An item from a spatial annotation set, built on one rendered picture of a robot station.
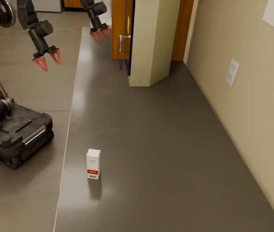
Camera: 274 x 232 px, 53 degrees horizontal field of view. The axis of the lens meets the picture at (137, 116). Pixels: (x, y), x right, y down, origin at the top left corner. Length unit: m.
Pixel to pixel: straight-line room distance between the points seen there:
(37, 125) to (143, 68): 1.24
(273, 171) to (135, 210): 0.50
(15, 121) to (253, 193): 1.95
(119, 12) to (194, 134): 0.90
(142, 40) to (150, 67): 0.15
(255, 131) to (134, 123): 0.50
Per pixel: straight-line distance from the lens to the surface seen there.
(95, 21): 1.85
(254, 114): 1.17
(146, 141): 1.16
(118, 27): 1.79
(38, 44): 1.47
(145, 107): 1.37
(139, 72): 1.50
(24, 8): 1.46
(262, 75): 1.14
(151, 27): 1.42
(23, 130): 2.43
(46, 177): 2.33
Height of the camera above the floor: 1.68
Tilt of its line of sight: 35 degrees down
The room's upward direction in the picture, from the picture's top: 5 degrees clockwise
